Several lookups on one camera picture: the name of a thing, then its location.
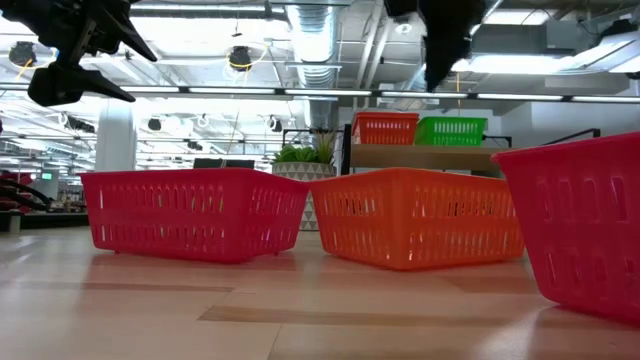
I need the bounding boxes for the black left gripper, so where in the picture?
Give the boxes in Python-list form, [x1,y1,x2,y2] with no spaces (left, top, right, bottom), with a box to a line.
[0,0,159,108]

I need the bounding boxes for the green plastic basket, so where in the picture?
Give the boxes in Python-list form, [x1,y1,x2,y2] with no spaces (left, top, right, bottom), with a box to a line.
[413,116,489,148]

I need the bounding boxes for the orange plastic basket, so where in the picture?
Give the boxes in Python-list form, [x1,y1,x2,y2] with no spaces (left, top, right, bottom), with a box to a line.
[352,111,421,121]
[308,167,526,272]
[352,115,420,146]

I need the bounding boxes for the red plastic basket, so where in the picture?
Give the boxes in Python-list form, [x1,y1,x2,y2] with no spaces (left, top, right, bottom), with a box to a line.
[491,130,640,326]
[79,167,310,265]

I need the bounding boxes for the wooden shelf board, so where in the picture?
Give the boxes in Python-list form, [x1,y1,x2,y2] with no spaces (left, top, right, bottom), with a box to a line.
[349,143,506,174]

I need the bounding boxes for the white pillar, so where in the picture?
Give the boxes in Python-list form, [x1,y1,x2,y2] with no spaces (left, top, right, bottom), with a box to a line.
[94,98,139,174]

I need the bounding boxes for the linear ceiling light strip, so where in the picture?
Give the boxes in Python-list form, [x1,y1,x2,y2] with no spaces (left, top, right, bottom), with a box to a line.
[0,84,640,104]

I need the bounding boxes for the red and black equipment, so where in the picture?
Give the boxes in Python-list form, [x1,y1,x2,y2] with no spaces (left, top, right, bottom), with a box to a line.
[0,169,56,214]

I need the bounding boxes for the black computer monitor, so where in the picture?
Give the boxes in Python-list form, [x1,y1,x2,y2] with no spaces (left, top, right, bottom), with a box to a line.
[193,158,256,170]

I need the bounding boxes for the green succulent plant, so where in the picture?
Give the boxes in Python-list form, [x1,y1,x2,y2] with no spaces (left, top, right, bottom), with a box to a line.
[272,128,339,165]

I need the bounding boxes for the white triangle-patterned plant pot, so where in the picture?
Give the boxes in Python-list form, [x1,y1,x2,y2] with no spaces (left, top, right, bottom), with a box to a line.
[271,160,338,232]

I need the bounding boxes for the black ceiling cord reel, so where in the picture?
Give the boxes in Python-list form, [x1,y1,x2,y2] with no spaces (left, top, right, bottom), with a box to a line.
[8,40,37,67]
[228,45,254,72]

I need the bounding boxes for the wide silver ventilation duct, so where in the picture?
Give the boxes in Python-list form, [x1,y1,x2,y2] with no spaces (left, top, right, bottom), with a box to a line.
[285,3,342,130]

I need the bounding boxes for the black metal shelf frame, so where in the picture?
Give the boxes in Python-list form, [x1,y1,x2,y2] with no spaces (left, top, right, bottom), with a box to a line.
[341,123,601,177]

